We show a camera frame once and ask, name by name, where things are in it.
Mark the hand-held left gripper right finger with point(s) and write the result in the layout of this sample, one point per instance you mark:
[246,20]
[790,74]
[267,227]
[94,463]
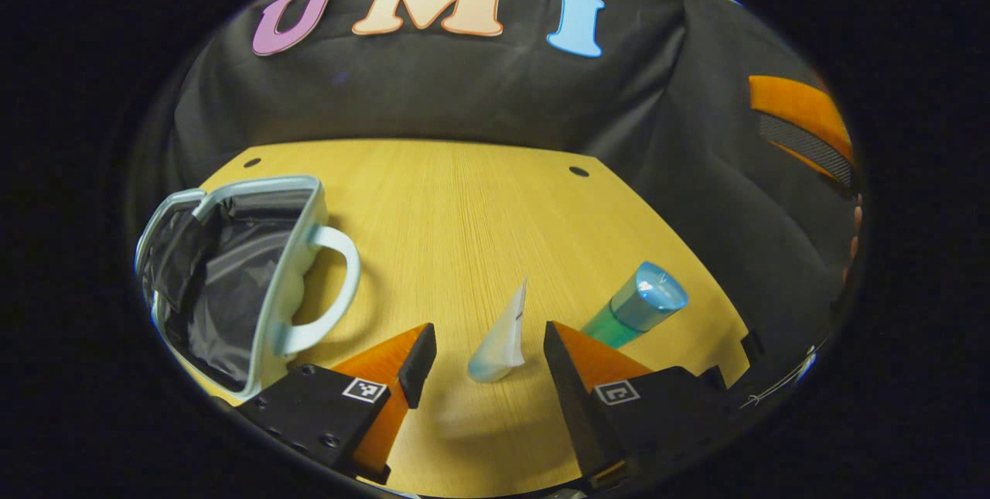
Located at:
[568,391]

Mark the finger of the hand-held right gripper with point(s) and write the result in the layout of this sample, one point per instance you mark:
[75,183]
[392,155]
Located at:
[804,145]

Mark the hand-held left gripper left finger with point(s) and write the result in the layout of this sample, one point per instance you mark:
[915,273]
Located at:
[418,363]

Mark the white squeeze tube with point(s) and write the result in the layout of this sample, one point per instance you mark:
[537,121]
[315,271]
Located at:
[499,344]

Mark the green bottle with blue cap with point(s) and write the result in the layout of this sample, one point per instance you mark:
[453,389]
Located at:
[646,298]

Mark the light blue suitcase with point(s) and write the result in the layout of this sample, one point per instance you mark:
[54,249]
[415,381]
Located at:
[232,275]

